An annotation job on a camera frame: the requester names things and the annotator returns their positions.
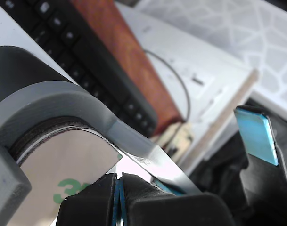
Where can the reddish brown wooden board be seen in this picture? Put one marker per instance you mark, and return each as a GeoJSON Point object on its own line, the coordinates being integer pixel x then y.
{"type": "Point", "coordinates": [115, 47]}

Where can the tan 3M tape liner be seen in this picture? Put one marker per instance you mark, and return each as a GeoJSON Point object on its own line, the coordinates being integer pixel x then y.
{"type": "Point", "coordinates": [63, 162]}

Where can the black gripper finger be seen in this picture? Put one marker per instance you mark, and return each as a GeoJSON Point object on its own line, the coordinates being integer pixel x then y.
{"type": "Point", "coordinates": [152, 207]}
{"type": "Point", "coordinates": [258, 136]}

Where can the white computer case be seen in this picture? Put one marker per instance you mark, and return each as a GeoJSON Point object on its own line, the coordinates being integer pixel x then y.
{"type": "Point", "coordinates": [204, 77]}

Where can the black computer keyboard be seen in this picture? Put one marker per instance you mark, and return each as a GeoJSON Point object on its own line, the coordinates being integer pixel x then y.
{"type": "Point", "coordinates": [86, 58]}

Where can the grey fixture with dark legs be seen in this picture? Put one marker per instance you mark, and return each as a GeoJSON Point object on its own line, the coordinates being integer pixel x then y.
{"type": "Point", "coordinates": [51, 96]}

